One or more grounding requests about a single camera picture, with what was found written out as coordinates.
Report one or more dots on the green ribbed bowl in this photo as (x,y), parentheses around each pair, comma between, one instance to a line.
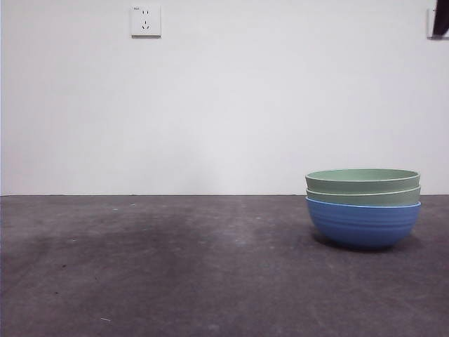
(363,199)
(363,183)

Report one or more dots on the blue ribbed bowl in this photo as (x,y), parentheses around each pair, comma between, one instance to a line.
(363,228)

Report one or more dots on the white wall socket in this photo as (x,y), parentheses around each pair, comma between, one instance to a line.
(430,24)
(146,20)

